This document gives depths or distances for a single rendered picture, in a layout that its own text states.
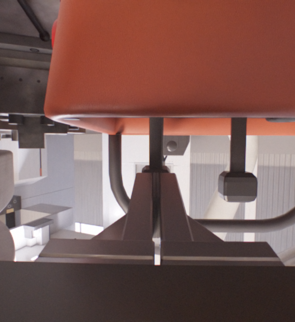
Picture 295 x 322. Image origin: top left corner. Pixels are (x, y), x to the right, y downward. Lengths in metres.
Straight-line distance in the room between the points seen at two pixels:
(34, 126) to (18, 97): 0.17
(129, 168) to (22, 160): 1.79
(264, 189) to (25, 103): 13.00
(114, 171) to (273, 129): 0.15
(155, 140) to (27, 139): 1.18
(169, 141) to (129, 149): 2.98
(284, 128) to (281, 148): 13.22
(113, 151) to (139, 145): 3.08
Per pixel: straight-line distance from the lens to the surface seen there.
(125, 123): 0.21
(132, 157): 3.33
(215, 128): 0.21
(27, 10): 1.04
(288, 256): 0.73
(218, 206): 0.51
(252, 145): 0.52
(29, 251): 3.54
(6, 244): 1.96
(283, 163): 13.53
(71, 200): 5.72
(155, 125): 0.16
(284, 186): 13.67
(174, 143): 0.38
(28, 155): 4.26
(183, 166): 3.09
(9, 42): 1.31
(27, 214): 4.40
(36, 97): 1.22
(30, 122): 1.32
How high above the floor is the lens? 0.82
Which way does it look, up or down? 4 degrees up
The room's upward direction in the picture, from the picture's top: 180 degrees counter-clockwise
